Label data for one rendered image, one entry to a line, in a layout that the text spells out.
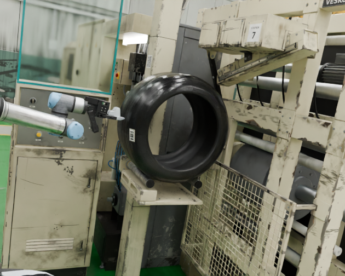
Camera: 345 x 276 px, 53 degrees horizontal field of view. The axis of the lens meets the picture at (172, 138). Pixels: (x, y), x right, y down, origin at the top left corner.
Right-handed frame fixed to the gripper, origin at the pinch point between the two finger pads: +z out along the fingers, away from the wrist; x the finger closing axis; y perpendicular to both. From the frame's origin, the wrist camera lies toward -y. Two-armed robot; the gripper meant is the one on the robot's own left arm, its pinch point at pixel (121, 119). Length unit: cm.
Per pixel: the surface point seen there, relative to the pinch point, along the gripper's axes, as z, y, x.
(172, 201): 34, -36, -11
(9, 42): -70, 29, 892
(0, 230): -38, -125, 124
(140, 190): 15.3, -32.1, -9.9
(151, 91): 8.4, 17.2, -9.2
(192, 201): 46, -35, -11
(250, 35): 42, 54, -27
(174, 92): 18.9, 19.8, -12.0
